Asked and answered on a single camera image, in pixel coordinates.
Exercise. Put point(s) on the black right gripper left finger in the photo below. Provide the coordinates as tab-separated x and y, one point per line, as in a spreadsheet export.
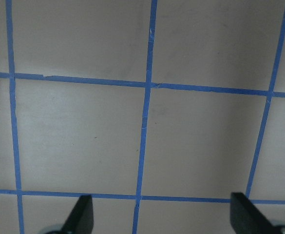
81	218

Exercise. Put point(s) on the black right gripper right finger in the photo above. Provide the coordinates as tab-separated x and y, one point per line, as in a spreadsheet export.
245	218

